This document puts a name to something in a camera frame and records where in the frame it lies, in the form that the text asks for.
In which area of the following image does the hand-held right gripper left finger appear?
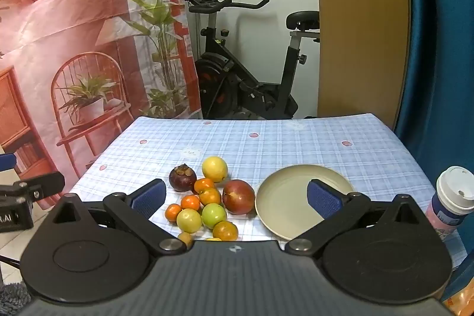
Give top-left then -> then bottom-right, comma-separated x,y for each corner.
48,178 -> 188,257

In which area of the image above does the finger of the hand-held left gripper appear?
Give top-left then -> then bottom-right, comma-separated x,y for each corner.
0,152 -> 17,173
0,171 -> 66,202

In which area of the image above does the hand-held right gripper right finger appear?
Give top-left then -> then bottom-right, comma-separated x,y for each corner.
286,179 -> 432,257

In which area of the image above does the purple mangosteen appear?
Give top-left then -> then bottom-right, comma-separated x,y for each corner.
169,163 -> 197,192

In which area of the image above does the beige round plate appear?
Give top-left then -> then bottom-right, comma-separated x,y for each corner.
255,164 -> 355,242

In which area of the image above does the green jujube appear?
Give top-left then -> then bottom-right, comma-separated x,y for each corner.
176,208 -> 203,232

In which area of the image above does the greenish orange tangerine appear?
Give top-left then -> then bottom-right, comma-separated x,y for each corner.
212,221 -> 239,242
199,187 -> 222,206

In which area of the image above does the green apple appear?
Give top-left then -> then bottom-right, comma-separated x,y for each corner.
201,203 -> 228,229

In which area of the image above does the red apple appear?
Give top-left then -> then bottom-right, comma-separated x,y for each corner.
222,180 -> 256,215

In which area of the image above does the small orange tangerine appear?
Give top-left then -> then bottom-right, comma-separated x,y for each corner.
165,204 -> 183,222
181,195 -> 201,211
194,178 -> 216,194

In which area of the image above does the blue plaid tablecloth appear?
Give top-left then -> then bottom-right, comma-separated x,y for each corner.
68,114 -> 467,265

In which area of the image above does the grey shaggy mat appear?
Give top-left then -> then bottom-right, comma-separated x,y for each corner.
0,283 -> 32,316

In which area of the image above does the paper cup with white lid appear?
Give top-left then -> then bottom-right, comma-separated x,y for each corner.
425,166 -> 474,239

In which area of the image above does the black exercise bike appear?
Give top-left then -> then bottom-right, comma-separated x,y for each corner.
183,0 -> 321,120

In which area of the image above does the orange plastic bag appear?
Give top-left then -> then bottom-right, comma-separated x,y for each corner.
442,286 -> 474,316

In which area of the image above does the wooden door panel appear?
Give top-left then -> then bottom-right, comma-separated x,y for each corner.
313,0 -> 411,128

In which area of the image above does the dark blue curtain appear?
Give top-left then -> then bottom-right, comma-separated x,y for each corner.
394,0 -> 474,302

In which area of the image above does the printed wall tapestry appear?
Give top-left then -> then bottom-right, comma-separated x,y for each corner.
0,0 -> 202,213

